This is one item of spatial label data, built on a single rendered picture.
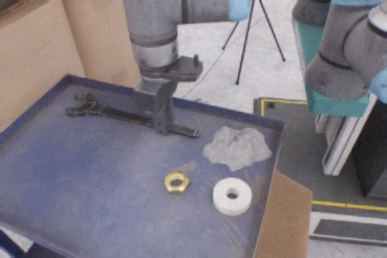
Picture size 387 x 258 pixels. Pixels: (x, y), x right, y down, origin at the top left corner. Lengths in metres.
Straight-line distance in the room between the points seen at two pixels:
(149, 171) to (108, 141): 0.14
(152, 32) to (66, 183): 0.36
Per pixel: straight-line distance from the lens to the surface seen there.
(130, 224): 0.58
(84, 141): 0.74
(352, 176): 1.46
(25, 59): 0.93
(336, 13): 0.84
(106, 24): 1.24
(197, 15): 0.52
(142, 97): 0.59
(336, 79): 0.89
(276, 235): 0.66
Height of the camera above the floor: 1.37
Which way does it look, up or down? 44 degrees down
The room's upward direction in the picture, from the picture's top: 2 degrees counter-clockwise
